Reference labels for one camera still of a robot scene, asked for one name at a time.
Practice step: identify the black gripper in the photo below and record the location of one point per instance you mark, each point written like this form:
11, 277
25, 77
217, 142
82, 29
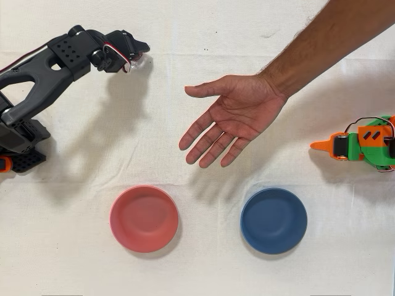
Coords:
137, 46

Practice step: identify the pink bowl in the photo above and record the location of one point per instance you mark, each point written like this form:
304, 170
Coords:
144, 219

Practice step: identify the person's bare hand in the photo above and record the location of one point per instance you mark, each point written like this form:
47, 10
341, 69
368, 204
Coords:
243, 111

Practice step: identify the person's bare forearm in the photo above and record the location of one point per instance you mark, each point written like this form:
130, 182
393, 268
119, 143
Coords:
324, 46

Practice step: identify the red candy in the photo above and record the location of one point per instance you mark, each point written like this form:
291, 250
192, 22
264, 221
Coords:
138, 63

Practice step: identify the blue bowl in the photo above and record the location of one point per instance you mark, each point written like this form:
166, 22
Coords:
273, 220

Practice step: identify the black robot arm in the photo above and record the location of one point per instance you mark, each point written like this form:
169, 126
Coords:
40, 71

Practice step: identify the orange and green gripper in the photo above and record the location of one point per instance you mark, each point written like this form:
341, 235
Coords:
340, 145

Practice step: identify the white tablecloth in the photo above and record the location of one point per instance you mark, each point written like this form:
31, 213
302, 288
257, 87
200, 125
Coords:
197, 271

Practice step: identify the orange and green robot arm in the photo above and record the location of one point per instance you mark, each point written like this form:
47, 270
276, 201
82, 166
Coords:
373, 151

